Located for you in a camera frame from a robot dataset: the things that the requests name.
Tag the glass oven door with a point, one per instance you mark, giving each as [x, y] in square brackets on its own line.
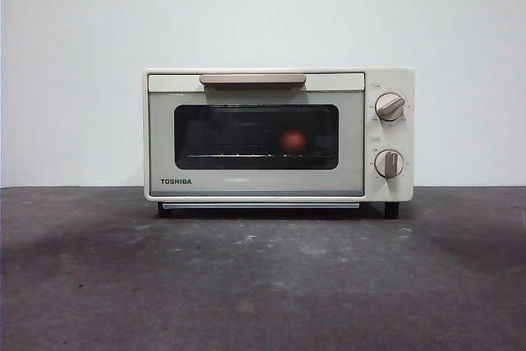
[255, 182]

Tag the brown egg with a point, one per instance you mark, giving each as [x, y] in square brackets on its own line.
[293, 139]

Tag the black oven foot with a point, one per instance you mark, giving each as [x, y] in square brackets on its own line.
[163, 211]
[390, 210]

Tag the beige round oven knob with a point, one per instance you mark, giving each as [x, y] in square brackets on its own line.
[390, 107]
[389, 164]

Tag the cream toaster oven body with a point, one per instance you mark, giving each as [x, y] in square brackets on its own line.
[388, 79]

